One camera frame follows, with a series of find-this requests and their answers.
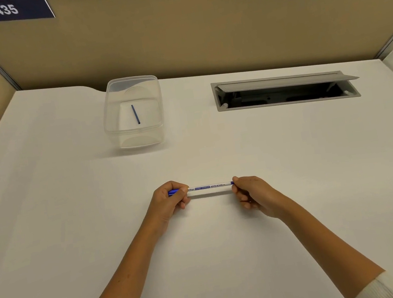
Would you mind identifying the white blue marker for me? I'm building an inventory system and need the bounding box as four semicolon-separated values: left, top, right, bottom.
167;179;236;197

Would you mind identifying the person's right forearm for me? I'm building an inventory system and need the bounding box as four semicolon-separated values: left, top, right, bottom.
275;184;391;298

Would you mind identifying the clear plastic container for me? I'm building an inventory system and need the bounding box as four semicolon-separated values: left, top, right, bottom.
97;72;170;154

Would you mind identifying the grey desk cable tray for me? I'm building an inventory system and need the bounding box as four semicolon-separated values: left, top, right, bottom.
210;60;364;120

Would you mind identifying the white right sleeve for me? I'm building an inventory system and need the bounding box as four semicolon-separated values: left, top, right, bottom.
347;269;393;298

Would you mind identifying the person's left forearm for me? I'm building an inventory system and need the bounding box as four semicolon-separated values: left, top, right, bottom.
47;225;176;298

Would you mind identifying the person's right hand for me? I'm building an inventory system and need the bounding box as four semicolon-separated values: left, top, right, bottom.
230;168;292;227

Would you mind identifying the beige desk partition panel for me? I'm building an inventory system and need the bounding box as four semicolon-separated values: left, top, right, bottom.
0;0;393;119

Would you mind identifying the person's left hand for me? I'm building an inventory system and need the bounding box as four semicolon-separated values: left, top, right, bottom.
142;178;197;238

